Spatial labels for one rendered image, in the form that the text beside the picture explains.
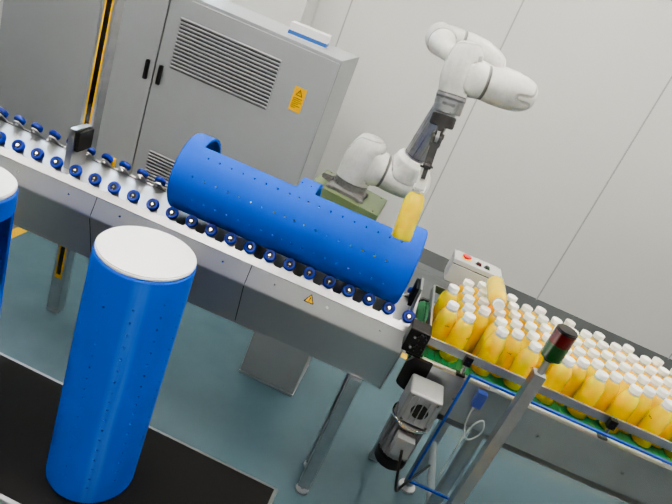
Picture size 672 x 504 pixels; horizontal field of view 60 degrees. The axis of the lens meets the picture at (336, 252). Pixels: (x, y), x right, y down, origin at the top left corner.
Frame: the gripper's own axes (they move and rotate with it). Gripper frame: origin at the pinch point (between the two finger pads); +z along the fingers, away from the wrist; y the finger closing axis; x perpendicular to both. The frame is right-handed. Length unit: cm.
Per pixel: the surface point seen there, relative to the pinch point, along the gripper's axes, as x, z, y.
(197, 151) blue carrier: -74, 16, -5
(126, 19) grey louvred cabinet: -197, -17, -164
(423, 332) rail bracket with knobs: 16.5, 46.0, 3.7
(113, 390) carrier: -64, 81, 42
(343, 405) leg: 0, 92, -17
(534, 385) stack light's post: 50, 45, 18
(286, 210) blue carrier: -38.7, 24.3, -2.8
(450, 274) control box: 23, 37, -43
